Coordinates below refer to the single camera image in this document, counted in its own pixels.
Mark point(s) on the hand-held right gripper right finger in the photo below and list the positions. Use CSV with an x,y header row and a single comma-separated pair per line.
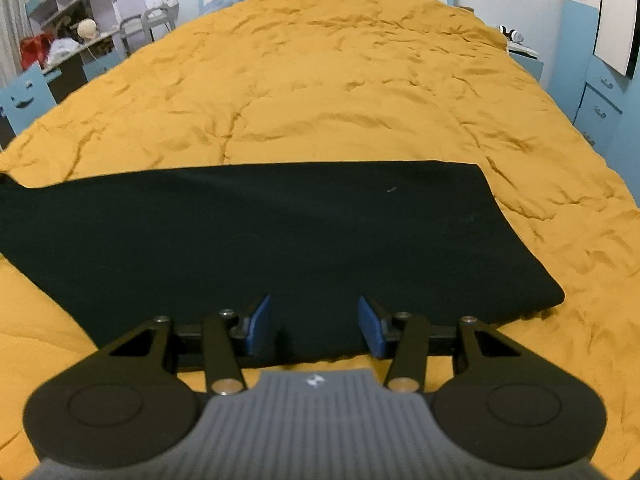
x,y
371,330

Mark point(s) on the black and white headphones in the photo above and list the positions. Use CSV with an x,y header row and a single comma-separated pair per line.
x,y
512,34

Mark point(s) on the grey chair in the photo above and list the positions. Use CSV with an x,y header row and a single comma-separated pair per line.
x,y
150,25

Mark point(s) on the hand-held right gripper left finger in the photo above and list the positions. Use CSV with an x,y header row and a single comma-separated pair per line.
x,y
260,327

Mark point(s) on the blue nightstand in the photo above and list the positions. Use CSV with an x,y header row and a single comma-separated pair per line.
x,y
527,62

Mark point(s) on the yellow quilted blanket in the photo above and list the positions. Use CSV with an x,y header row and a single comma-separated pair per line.
x,y
325,90

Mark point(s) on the white board panel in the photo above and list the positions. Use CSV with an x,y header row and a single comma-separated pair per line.
x,y
617,15

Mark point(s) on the cream yarn ball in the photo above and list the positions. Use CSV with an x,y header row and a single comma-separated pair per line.
x,y
87,29

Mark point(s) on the blue desk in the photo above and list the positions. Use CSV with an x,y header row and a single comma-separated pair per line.
x,y
70,67

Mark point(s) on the blue chair with face cutout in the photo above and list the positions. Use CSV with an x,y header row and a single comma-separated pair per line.
x,y
24,97

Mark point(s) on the black pants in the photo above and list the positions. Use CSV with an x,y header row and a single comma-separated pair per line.
x,y
280,240

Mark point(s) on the red bag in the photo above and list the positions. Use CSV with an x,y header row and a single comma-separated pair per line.
x,y
34,51

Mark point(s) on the white plastic bag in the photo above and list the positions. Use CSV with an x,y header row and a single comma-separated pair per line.
x,y
62,49

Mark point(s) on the blue drawer cabinet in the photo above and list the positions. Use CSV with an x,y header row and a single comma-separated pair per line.
x,y
600,105

